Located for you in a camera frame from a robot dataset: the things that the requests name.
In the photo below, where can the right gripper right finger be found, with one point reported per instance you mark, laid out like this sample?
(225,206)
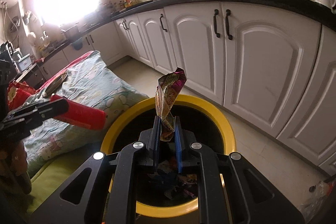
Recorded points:
(230,188)

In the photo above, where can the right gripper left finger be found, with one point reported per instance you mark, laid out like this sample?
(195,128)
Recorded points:
(103,188)

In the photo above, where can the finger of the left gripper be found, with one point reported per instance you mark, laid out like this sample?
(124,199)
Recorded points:
(32,116)

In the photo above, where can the red cylindrical cup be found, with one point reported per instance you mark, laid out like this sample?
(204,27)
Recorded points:
(81,115)

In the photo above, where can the purple snack wrapper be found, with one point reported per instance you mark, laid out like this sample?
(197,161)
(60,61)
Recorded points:
(169,87)

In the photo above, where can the yellow rim trash bin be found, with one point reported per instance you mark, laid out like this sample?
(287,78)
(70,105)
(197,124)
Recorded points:
(166,193)

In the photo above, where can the left hand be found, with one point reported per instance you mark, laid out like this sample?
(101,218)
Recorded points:
(14,169)

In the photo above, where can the red floral pillow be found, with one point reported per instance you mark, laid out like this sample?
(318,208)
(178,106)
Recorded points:
(17,93)

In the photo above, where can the pink bed sheet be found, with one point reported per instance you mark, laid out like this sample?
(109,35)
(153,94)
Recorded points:
(70,65)

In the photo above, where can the metal plate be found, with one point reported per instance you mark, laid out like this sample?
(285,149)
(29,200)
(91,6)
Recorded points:
(56,83)

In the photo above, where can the hello kitty green blanket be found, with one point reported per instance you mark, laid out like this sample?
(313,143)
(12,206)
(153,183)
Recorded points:
(88,83)

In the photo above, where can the blue hanging basket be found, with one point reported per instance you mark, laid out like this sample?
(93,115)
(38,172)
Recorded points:
(77,45)

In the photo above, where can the steel cooking pot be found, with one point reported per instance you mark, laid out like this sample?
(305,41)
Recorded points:
(71,33)

